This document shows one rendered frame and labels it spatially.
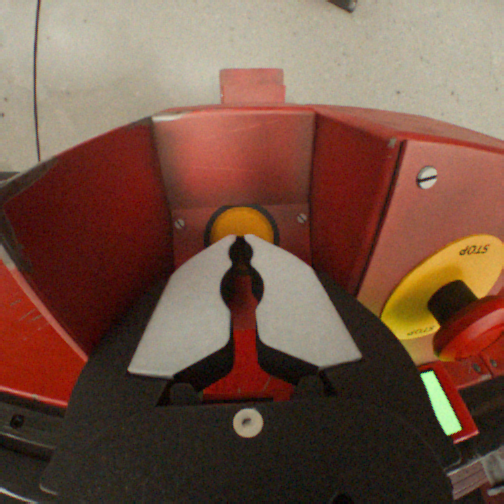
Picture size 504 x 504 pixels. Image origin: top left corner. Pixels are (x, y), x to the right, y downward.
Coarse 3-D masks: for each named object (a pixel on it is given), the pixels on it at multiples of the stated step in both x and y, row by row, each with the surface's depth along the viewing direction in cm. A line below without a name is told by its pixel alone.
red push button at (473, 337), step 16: (448, 288) 9; (464, 288) 9; (432, 304) 10; (448, 304) 9; (464, 304) 8; (480, 304) 7; (496, 304) 7; (448, 320) 8; (464, 320) 7; (480, 320) 7; (496, 320) 7; (448, 336) 8; (464, 336) 7; (480, 336) 7; (496, 336) 7; (448, 352) 8; (464, 352) 8
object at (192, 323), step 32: (224, 256) 10; (192, 288) 8; (224, 288) 9; (160, 320) 7; (192, 320) 7; (224, 320) 7; (160, 352) 6; (192, 352) 6; (224, 352) 6; (192, 384) 6
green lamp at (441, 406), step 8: (424, 376) 14; (432, 376) 14; (432, 384) 14; (432, 392) 13; (440, 392) 13; (432, 400) 13; (440, 400) 13; (440, 408) 12; (448, 408) 12; (440, 416) 12; (448, 416) 12; (448, 424) 11; (456, 424) 11; (448, 432) 11
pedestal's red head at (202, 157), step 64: (128, 128) 9; (192, 128) 12; (256, 128) 12; (320, 128) 12; (384, 128) 7; (448, 128) 9; (0, 192) 3; (64, 192) 5; (128, 192) 9; (192, 192) 14; (256, 192) 14; (320, 192) 13; (384, 192) 7; (448, 192) 7; (0, 256) 3; (64, 256) 5; (128, 256) 9; (192, 256) 15; (320, 256) 14; (384, 256) 8; (64, 320) 5; (448, 384) 13
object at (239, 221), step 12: (228, 216) 14; (240, 216) 14; (252, 216) 14; (264, 216) 14; (216, 228) 14; (228, 228) 14; (240, 228) 14; (252, 228) 14; (264, 228) 14; (216, 240) 14; (240, 240) 14; (240, 252) 14; (240, 264) 14
